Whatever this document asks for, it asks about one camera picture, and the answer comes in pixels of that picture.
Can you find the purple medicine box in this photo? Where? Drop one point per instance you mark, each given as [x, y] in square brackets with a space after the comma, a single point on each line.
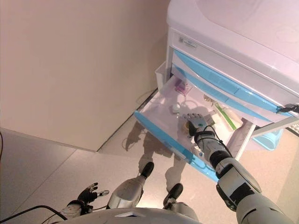
[181, 86]

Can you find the grey robot torso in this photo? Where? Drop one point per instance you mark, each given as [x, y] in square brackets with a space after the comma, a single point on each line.
[140, 217]

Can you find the tall blue-front cart drawer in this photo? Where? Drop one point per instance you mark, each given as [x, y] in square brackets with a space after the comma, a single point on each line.
[222, 80]

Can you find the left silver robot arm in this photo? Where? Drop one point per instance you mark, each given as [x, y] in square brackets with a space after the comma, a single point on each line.
[74, 208]

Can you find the right robot leg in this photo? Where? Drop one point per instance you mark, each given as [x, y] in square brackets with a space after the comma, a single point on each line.
[174, 193]

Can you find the waste bin with blue lid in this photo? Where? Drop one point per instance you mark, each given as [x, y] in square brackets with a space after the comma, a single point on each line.
[268, 140]

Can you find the blue-front drawer with medicines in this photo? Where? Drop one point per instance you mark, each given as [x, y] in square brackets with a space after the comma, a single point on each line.
[161, 131]

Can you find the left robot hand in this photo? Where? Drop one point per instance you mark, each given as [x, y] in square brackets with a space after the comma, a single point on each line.
[90, 194]

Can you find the blister pill strips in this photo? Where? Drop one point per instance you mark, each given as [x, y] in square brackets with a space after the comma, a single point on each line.
[208, 98]

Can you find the black key tag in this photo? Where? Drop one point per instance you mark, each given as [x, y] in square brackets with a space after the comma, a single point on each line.
[289, 107]

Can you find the green and white medicine box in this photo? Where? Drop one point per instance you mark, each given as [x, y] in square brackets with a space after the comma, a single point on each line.
[230, 117]

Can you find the white side bin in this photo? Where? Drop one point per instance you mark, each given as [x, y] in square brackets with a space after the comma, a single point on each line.
[160, 74]

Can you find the small white jar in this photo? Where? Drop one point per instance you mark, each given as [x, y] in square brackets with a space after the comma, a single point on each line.
[175, 107]

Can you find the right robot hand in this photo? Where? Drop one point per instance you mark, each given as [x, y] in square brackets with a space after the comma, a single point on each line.
[196, 123]

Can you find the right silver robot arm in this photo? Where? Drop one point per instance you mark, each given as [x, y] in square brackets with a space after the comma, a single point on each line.
[236, 177]

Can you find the small white medicine box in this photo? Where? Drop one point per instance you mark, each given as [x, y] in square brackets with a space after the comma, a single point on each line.
[210, 120]

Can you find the white medical cart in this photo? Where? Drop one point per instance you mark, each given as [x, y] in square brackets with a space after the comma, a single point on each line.
[233, 28]

